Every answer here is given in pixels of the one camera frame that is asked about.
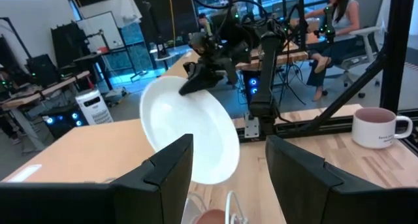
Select white plate green underside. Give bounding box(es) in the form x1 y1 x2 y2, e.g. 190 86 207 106
139 75 241 185

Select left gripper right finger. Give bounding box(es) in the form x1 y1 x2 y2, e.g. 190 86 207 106
265 135 418 224

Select white box device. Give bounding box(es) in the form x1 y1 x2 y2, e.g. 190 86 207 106
74 88 114 126

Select black aluminium table frame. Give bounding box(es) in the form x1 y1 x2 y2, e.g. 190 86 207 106
234 0 418 156

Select person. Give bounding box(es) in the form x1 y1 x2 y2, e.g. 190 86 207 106
290 0 362 103

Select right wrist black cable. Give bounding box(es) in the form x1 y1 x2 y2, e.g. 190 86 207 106
191 0 270 25

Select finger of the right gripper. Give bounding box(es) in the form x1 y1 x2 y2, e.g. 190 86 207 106
178 62 226 96

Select whiteboard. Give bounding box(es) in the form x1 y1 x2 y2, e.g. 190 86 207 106
76 10 125 54

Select wooden background table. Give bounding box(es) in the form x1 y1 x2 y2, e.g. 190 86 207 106
234 37 310 71

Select black equipment cabinet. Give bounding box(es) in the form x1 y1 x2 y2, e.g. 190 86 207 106
50 21 91 68

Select yellow ceiling pendant cord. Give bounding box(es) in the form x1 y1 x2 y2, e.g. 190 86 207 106
167 0 176 48

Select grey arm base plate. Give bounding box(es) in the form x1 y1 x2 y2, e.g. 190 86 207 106
244 112 261 139

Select black computer blue lights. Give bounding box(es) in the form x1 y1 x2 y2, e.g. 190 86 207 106
40 106 89 138
243 70 262 103

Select white wire dish rack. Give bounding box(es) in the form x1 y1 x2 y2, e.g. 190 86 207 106
181 190 249 224

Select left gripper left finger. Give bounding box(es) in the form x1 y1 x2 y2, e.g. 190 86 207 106
0 134 194 224

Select cream mug pink inside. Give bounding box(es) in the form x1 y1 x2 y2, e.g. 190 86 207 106
351 106 414 150

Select tan wooden desk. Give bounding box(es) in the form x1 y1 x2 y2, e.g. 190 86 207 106
1 50 244 185

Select orange plate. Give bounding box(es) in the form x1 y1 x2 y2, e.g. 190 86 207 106
195 209 229 224

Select wooden workbench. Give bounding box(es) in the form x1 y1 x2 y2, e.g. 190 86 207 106
0 70 91 153

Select grey office chair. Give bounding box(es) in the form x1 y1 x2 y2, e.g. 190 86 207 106
326 0 389 99

